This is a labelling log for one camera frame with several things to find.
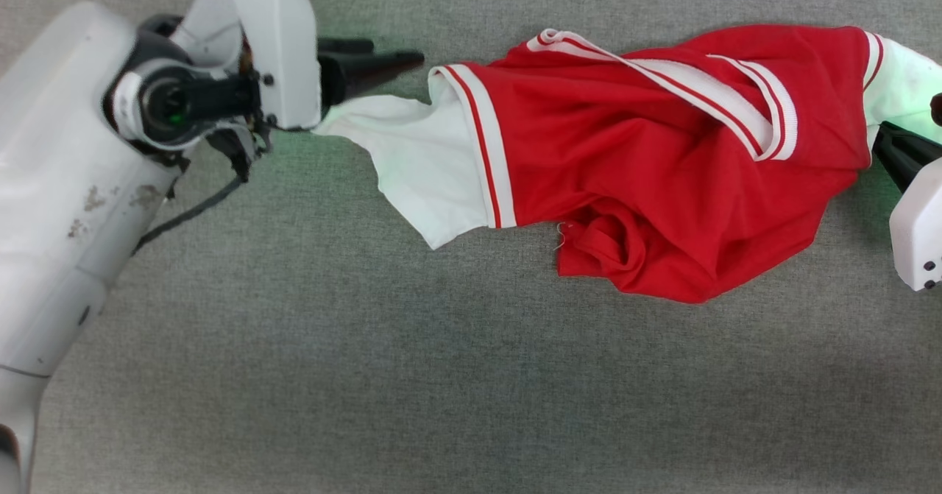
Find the grey fabric sofa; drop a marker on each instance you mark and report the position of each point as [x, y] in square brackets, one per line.
[368, 369]

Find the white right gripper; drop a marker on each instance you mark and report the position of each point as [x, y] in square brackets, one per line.
[923, 229]

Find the red and white shirt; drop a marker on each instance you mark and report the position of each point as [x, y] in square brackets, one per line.
[662, 170]

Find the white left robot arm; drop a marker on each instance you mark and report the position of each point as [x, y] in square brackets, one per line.
[66, 185]

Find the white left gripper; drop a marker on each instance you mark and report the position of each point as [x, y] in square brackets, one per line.
[283, 52]

